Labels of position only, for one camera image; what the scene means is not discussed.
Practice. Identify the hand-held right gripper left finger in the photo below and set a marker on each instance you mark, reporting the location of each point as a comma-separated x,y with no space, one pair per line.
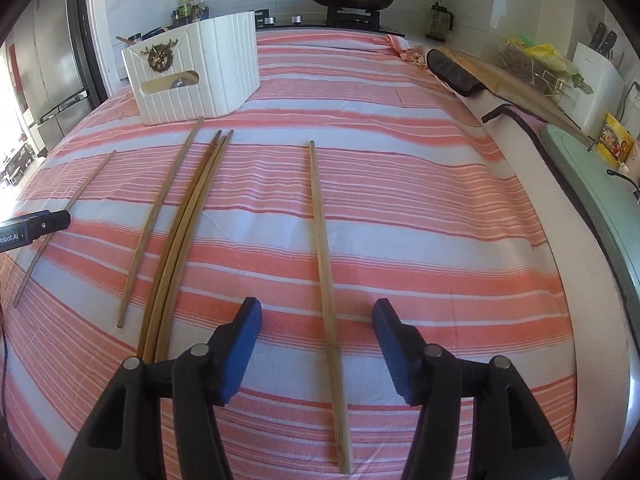
242,350

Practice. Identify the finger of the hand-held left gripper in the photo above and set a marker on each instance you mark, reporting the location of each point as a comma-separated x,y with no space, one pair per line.
50,220

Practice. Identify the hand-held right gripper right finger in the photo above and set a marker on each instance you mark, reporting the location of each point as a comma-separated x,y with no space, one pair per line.
395,355

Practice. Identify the wooden chopstick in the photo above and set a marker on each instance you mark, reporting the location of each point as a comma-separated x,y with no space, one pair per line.
92,185
216,137
222,141
229,137
326,285
196,134

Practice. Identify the white ribbed utensil container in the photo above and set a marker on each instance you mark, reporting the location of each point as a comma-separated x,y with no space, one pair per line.
220,75

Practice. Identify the dark wooden furniture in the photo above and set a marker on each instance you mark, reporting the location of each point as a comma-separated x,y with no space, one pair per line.
15,162

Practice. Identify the pink white striped tablecloth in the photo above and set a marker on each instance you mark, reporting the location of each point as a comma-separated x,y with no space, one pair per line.
400,210

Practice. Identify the red hanging cloth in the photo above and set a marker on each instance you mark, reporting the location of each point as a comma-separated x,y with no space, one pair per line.
13,67

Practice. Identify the grey refrigerator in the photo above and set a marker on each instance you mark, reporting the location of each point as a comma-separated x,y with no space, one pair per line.
50,60

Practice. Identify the green cutting board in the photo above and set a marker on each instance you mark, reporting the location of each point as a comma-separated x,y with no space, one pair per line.
590,190

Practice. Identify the dark sauce bottle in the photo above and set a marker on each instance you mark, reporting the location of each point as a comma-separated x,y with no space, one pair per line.
201,11

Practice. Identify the black oblong pad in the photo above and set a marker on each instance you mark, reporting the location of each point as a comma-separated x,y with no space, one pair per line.
455,72

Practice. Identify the wooden cutting board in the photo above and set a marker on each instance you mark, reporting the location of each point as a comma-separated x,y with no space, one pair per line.
505,82

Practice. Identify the yellow printed box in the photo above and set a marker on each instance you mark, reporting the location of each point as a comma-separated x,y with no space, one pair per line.
615,140

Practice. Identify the black gas cooktop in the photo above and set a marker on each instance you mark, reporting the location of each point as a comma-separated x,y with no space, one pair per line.
310,20

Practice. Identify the yellow plastic bag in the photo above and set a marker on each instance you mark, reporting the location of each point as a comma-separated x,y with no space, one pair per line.
545,57

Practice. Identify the white knife block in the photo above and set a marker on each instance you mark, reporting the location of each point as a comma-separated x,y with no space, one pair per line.
597,90

